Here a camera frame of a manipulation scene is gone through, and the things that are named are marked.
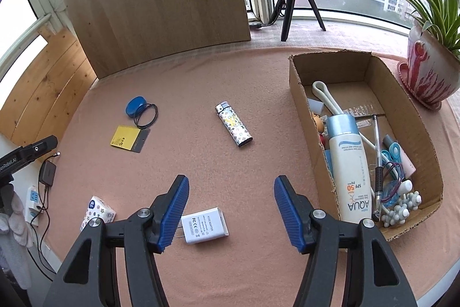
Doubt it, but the white charger plug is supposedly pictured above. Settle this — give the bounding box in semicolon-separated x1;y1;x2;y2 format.
175;207;229;245

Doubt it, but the sunscreen tube blue cap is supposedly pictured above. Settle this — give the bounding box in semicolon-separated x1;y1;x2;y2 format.
326;114;372;224

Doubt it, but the patterned tissue pack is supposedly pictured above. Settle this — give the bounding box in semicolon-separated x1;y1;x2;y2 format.
80;196;116;231

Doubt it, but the yellow grey card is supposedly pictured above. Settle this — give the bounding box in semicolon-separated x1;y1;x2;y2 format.
110;125;150;153

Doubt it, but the orange red toy figure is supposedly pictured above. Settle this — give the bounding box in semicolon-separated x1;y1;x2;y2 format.
312;113;328;150

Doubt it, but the silver black pen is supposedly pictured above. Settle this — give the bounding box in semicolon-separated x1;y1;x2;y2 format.
372;115;383;222

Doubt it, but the patterned lighter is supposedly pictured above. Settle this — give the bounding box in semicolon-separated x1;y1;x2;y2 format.
215;101;253;147

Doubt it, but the translucent white cap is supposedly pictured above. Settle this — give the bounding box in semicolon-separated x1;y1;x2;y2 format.
307;98;324;115

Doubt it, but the pink lip balm tube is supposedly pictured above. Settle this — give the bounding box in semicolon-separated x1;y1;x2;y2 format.
383;135;416;178

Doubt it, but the blue round tin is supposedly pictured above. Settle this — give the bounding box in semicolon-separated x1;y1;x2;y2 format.
125;96;147;119

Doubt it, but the left white gloved hand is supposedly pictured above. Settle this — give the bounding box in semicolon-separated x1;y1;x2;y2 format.
1;184;34;290

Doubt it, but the black power adapter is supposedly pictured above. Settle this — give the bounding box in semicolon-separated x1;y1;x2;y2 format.
38;160;57;187

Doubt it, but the light pine wooden board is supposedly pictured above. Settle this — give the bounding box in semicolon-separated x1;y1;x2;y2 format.
1;29;96;146

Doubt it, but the white power strip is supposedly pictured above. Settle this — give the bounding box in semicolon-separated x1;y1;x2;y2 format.
24;185;41;227

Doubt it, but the cardboard box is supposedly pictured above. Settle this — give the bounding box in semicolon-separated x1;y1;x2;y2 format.
288;50;444;241

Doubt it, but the red white flower pot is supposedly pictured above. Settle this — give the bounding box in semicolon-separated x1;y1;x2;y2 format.
397;22;459;111

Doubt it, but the spider plant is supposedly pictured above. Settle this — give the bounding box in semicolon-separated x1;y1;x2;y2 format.
405;0;460;60

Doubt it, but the black cable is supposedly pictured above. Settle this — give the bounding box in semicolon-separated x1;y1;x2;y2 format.
26;151;62;282

